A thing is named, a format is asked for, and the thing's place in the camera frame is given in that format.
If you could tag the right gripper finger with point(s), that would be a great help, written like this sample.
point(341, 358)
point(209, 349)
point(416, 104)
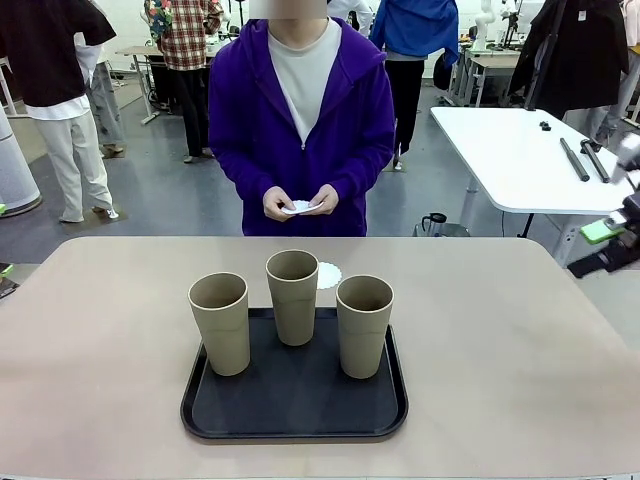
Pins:
point(597, 231)
point(595, 262)

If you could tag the tall tan cup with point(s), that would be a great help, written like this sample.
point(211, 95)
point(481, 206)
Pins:
point(292, 310)
point(365, 345)
point(222, 340)

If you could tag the small white background robot arm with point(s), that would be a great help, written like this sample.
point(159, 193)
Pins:
point(482, 25)

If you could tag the person's right forearm purple sleeve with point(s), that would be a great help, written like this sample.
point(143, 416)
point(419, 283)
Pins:
point(240, 172)

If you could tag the person's left hand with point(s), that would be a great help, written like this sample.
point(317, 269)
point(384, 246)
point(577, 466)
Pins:
point(327, 199)

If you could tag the person's right hand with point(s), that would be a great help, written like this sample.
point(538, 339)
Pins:
point(272, 202)

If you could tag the black flat object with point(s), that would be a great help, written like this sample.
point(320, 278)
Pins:
point(7, 291)

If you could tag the plain black metal rod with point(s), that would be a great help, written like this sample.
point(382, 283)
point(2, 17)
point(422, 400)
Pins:
point(575, 160)

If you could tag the white cylindrical air purifier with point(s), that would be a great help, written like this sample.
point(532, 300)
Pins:
point(15, 170)

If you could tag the small black part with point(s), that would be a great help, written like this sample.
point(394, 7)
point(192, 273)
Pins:
point(544, 125)

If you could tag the white side table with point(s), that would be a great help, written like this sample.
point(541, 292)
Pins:
point(500, 150)

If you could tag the steel jug with black lid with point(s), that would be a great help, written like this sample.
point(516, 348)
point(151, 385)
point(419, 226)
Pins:
point(434, 224)

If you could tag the hanging black coat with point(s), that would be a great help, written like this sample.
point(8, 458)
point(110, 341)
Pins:
point(570, 65)

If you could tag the person in grey trousers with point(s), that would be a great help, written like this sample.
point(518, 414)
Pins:
point(105, 100)

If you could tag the grey background desk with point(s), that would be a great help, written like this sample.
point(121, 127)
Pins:
point(487, 62)

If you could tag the person black top white trousers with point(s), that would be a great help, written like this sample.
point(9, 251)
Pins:
point(45, 60)

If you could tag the black bag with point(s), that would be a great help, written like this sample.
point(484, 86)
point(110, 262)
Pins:
point(442, 72)

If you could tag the wooden top desk white legs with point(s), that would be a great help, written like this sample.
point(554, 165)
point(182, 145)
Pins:
point(146, 95)

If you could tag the white scalloped paper coaster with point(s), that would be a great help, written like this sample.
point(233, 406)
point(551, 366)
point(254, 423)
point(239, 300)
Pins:
point(330, 276)

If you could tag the person in blue jacket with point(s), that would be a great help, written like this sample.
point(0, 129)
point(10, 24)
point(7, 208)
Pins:
point(415, 30)

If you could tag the person in purple hoodie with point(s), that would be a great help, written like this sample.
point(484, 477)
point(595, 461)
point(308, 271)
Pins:
point(260, 125)

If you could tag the person in plaid shirt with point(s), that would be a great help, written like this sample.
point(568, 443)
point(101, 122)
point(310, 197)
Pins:
point(187, 40)

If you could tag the black plastic serving tray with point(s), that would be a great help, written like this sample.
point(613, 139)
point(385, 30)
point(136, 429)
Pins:
point(300, 400)

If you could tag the person in white shirt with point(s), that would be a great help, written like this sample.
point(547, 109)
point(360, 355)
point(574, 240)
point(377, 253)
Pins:
point(352, 12)

